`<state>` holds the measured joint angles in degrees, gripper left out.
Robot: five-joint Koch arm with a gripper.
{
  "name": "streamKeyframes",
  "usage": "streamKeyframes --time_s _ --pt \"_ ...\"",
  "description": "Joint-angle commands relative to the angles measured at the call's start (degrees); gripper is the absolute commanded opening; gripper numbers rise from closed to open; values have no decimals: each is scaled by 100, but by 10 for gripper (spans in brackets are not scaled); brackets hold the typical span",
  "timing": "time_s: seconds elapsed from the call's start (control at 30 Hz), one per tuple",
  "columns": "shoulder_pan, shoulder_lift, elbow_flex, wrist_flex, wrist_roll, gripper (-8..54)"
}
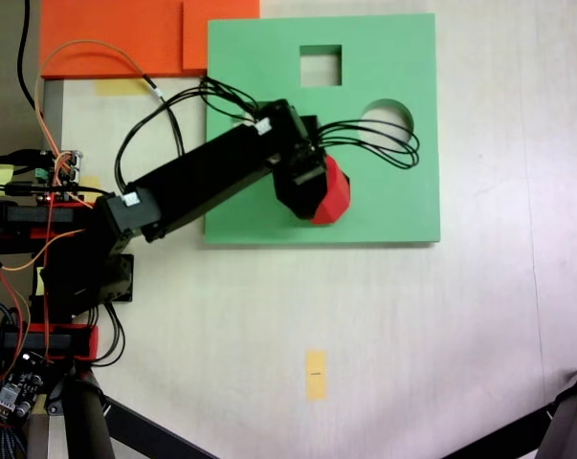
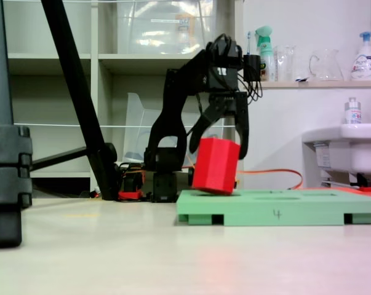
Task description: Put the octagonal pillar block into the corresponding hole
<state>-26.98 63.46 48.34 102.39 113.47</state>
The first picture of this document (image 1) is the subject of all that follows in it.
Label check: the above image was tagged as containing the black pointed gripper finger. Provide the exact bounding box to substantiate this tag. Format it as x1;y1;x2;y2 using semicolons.
273;165;329;222

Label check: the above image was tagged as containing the black tripod leg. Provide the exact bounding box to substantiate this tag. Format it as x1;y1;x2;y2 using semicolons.
440;359;577;459
99;390;222;459

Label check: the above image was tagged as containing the small power converter board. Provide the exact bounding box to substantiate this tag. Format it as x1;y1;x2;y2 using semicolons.
0;367;44;423

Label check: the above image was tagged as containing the thin orange wire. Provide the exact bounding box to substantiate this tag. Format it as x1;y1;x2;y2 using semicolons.
33;39;151;166

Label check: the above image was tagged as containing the red octagonal pillar block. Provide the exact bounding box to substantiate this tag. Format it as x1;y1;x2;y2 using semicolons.
309;154;352;227

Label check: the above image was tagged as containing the red table clamp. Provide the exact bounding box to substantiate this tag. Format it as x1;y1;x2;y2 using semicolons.
0;322;100;363
0;199;101;240

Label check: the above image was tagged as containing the yellow tape strip with mark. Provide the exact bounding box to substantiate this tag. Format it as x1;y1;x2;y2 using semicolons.
305;349;328;402

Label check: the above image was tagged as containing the black base wire bundle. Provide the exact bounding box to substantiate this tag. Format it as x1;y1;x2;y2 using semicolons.
89;301;127;368

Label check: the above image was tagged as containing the green shape sorting board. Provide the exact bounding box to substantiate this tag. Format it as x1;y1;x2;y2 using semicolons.
203;12;442;249

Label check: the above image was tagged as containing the black arm wire bundle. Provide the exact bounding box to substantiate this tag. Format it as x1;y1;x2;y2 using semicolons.
114;75;263;193

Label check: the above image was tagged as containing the black USB cable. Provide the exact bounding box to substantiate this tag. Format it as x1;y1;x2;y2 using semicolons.
0;149;44;168

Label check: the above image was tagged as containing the thick black cable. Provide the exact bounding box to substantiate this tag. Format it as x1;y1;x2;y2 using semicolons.
18;0;36;112

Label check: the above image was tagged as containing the large orange foam block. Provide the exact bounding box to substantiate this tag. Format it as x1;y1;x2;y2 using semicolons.
38;0;185;80

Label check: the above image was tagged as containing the black gripper wire bundle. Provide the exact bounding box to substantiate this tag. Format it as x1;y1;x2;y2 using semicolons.
314;118;422;170

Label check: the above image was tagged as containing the yellow tape piece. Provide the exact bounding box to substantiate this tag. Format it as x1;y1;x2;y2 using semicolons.
94;78;148;98

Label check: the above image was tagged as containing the black tripod tube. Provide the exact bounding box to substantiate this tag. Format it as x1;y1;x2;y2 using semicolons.
60;379;116;459

